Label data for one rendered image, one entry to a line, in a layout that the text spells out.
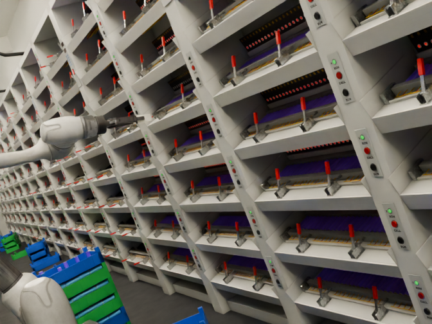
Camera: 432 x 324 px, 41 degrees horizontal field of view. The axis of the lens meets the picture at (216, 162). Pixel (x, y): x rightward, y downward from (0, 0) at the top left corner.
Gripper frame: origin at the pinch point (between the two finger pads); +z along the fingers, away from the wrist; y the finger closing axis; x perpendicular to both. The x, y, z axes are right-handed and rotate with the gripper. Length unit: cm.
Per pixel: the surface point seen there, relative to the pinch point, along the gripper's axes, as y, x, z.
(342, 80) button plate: 120, -10, 8
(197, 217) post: -16, -47, 22
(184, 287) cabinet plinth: -68, -87, 29
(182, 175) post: -15.9, -26.4, 19.5
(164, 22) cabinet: -0.7, 40.0, 18.4
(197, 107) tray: 38.9, -2.9, 7.5
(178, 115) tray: 20.6, -2.8, 7.4
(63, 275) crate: -50, -62, -35
